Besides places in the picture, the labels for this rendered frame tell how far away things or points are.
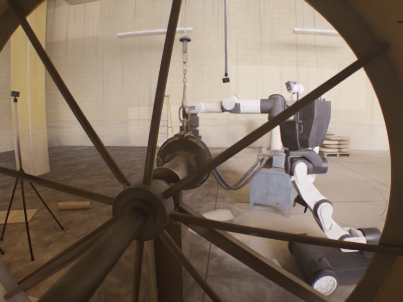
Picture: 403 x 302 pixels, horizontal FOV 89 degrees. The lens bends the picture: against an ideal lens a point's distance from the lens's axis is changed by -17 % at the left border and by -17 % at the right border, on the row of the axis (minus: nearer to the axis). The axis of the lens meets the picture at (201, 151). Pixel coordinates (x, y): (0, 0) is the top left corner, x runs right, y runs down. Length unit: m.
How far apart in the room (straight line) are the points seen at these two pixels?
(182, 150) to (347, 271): 1.38
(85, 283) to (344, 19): 0.79
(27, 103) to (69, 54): 6.11
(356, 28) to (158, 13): 9.58
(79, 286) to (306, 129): 1.37
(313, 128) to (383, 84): 0.82
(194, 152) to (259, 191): 1.86
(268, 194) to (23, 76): 4.95
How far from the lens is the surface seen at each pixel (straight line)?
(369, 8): 0.73
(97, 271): 0.43
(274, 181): 2.91
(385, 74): 0.76
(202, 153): 1.24
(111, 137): 10.08
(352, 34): 0.74
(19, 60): 5.80
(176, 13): 0.66
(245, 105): 1.47
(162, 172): 0.87
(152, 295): 1.06
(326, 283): 1.84
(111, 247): 0.47
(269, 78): 9.23
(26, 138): 5.60
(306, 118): 1.51
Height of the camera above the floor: 1.17
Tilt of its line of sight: 8 degrees down
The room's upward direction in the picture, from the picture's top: straight up
